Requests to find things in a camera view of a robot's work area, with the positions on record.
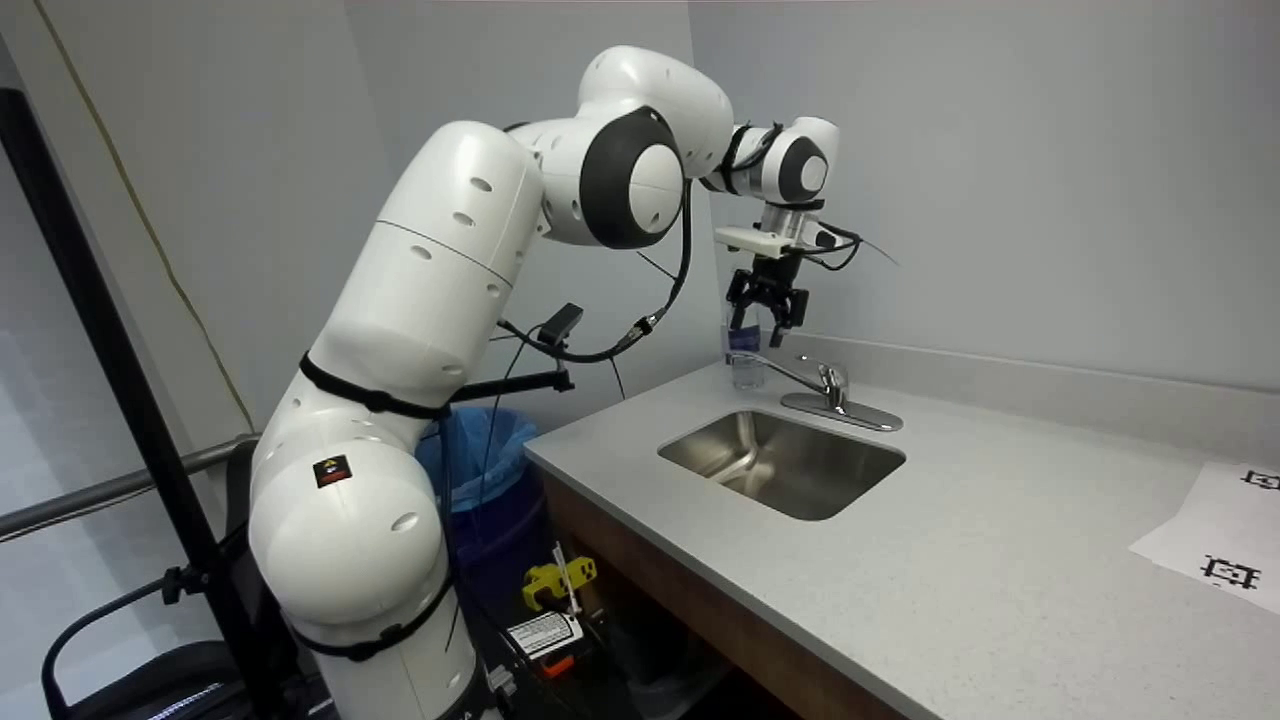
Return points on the brown wooden counter cabinet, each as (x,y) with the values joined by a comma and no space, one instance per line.
(692,612)

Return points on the blue trash bin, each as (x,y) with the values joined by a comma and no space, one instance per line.
(484,465)

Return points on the black camera on stand arm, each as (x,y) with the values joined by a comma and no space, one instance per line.
(563,331)

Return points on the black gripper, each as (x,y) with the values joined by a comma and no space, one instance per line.
(771,286)

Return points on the yellow plastic object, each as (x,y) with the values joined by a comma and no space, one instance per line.
(563,580)

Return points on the stainless steel sink basin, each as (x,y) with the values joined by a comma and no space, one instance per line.
(784,465)

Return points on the black chair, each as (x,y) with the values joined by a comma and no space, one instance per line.
(147,672)

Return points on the black stand pole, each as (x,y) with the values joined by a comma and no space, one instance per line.
(133,400)

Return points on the white paper with printed markers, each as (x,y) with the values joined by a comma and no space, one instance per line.
(1223,525)

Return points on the white box with red part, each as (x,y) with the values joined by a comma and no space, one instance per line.
(544,639)

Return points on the chrome sink faucet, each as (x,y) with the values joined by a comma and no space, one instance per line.
(833,393)

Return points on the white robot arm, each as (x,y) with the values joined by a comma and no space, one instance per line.
(427,292)

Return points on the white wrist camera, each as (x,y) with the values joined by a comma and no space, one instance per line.
(774,242)

